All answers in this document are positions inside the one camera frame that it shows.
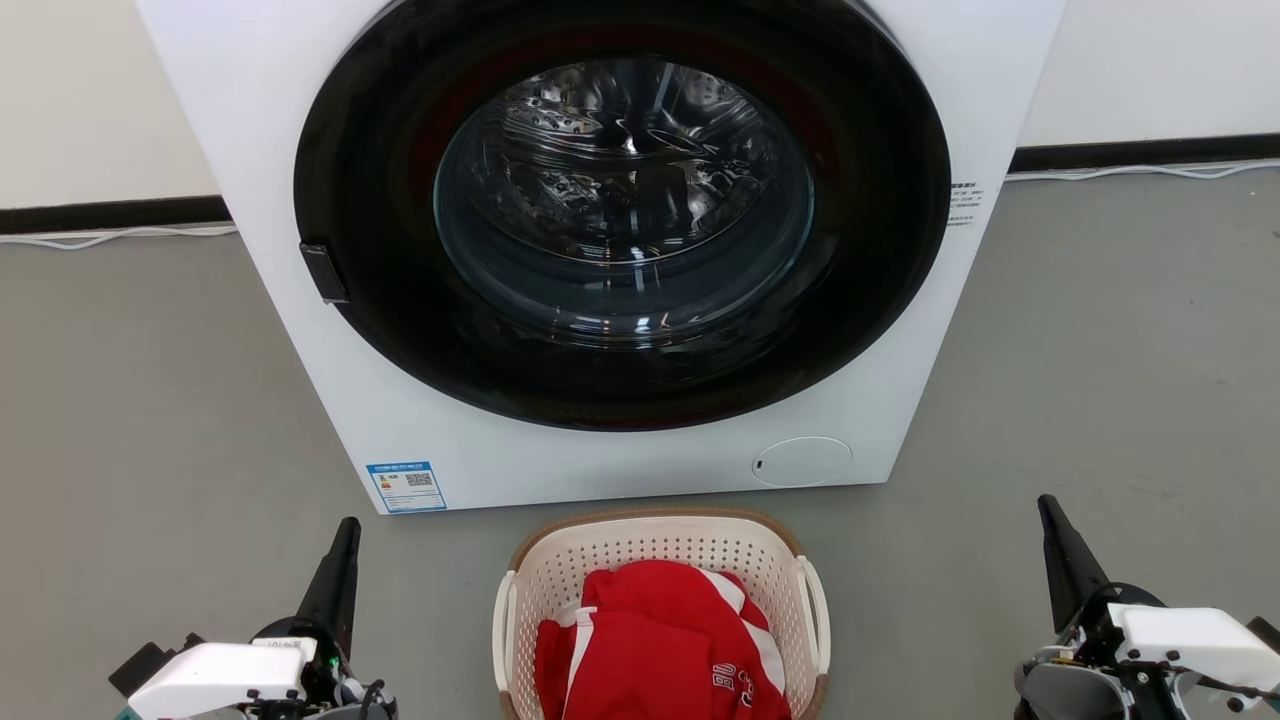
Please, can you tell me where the black baseboard strip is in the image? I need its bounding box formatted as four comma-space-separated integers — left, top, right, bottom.
1010, 134, 1280, 173
0, 196, 233, 236

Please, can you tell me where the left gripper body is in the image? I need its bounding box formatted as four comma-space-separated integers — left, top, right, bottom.
250, 618, 398, 720

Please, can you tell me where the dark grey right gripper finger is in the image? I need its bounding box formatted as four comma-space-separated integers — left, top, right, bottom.
1037, 494, 1111, 634

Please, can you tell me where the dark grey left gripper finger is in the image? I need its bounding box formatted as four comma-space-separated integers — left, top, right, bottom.
296, 517, 362, 661

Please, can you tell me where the round black washing machine door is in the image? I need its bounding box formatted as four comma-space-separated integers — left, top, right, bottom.
293, 0, 952, 432

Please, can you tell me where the small printed text sticker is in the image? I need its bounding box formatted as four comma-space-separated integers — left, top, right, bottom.
945, 182, 986, 229

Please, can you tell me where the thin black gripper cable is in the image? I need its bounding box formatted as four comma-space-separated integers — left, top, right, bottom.
1165, 664, 1280, 701

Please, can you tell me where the black door handle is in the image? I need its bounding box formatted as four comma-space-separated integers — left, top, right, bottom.
299, 242, 350, 304

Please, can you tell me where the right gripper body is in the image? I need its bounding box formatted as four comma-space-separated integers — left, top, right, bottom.
1014, 584, 1183, 720

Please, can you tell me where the cream perforated laundry basket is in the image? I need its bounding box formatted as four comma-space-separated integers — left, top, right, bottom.
492, 506, 832, 720

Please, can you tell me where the white front-load washing machine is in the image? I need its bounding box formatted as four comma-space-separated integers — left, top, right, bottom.
135, 0, 1067, 515

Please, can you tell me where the round white filter cover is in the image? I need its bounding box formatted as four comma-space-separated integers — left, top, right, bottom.
752, 437, 853, 489

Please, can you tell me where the red white striped garment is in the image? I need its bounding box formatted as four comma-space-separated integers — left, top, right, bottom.
534, 560, 791, 720

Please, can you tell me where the blue energy label sticker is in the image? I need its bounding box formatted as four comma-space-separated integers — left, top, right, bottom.
366, 461, 448, 514

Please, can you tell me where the white floor cable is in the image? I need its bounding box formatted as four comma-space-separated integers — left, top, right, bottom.
0, 224, 238, 250
1006, 158, 1280, 181

